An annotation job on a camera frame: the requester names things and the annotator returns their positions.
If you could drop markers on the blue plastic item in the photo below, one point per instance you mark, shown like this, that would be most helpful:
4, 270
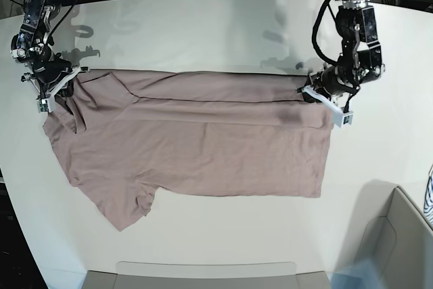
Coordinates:
361, 275

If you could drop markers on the grey cardboard box right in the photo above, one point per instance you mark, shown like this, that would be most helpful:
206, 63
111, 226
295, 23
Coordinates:
399, 244

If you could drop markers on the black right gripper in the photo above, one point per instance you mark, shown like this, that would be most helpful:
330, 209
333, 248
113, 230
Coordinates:
49, 74

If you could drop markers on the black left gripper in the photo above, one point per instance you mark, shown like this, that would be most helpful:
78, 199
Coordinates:
332, 83

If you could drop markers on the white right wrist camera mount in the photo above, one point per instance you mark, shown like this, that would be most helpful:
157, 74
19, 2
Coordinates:
64, 89

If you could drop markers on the grey tray at bottom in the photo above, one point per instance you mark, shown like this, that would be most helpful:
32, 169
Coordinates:
153, 275

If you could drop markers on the mauve pink T-shirt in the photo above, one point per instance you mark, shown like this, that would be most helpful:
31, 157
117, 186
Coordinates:
124, 134

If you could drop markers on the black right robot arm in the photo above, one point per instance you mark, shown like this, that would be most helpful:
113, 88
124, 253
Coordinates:
32, 46

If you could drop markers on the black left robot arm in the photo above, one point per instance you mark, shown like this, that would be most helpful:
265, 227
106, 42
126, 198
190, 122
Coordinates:
361, 58

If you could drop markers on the blue striped cloth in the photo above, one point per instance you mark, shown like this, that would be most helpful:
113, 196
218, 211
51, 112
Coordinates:
428, 198

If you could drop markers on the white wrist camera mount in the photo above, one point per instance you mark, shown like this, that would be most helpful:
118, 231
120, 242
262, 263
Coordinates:
64, 89
340, 116

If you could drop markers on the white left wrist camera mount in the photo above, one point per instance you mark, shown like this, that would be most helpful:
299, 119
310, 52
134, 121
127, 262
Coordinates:
340, 116

